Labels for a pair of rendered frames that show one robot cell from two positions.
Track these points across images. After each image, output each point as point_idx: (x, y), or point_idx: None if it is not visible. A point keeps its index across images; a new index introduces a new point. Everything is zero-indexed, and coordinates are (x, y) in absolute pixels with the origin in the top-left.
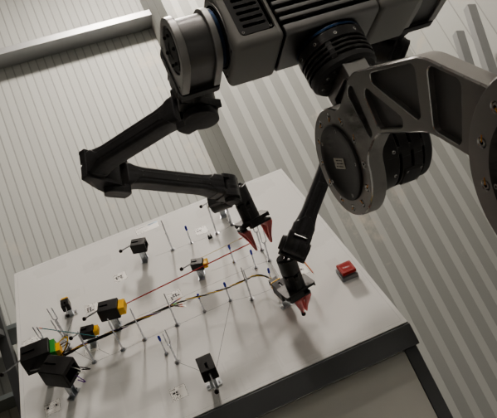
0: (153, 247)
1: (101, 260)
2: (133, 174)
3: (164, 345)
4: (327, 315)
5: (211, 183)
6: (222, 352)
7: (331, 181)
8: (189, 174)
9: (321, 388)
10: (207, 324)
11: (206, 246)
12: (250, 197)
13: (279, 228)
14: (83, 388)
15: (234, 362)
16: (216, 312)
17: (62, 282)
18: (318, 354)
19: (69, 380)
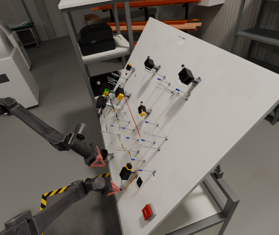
0: (165, 63)
1: (156, 46)
2: (14, 115)
3: (123, 124)
4: (131, 201)
5: (44, 138)
6: (120, 152)
7: None
8: (33, 128)
9: None
10: (129, 136)
11: (167, 96)
12: (76, 152)
13: (186, 141)
14: (114, 107)
15: (118, 159)
16: (133, 136)
17: (146, 44)
18: (118, 199)
19: (102, 107)
